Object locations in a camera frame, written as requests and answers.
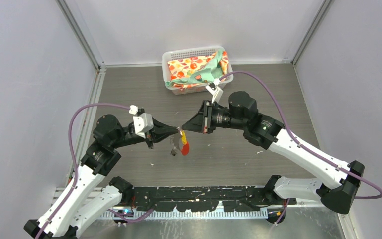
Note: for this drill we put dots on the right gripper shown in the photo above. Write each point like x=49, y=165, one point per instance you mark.
x=199, y=122

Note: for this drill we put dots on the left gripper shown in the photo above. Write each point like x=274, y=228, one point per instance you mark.
x=160, y=132

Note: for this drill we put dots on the metal key holder red handle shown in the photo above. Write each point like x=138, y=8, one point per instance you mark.
x=175, y=141

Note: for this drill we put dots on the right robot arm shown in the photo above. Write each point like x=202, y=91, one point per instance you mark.
x=334, y=184

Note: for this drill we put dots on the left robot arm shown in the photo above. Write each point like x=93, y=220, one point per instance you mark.
x=70, y=215

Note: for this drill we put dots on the colourful patterned cloth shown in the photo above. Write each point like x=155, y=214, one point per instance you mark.
x=187, y=70

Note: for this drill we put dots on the white plastic basket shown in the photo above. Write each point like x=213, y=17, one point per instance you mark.
x=193, y=90

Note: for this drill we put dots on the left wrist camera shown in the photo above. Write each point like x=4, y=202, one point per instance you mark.
x=143, y=124

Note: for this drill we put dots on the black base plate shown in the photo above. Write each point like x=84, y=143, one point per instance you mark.
x=201, y=199

